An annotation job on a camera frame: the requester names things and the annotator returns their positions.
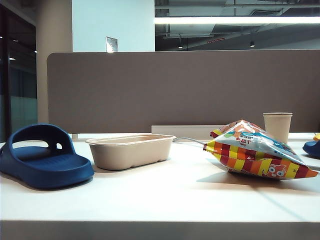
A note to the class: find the metal wall plate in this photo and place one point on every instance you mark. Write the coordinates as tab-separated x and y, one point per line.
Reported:
111	44

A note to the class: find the white partition bracket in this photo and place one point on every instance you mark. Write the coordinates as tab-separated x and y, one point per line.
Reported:
75	136

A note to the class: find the small blue slipper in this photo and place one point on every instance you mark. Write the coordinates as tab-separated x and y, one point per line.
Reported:
313	150

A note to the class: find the large blue rubber slipper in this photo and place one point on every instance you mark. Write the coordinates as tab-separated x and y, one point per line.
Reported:
50	170

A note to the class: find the beige pulp food box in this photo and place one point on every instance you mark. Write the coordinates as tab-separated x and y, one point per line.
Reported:
130	155

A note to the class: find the beige paper cup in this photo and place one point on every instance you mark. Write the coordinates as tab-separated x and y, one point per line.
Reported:
277	125

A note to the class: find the yellow object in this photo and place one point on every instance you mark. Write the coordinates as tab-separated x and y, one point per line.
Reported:
318	137

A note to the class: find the white ceiling light strip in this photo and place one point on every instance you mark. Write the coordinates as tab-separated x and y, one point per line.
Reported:
225	20

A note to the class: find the red ceiling sign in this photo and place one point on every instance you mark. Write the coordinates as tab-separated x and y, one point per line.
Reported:
215	40

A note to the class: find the grey desk partition panel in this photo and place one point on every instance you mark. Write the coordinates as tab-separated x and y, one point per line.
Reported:
175	87

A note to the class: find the striped colourful chips bag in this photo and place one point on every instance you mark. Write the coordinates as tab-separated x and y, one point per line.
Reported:
250	160

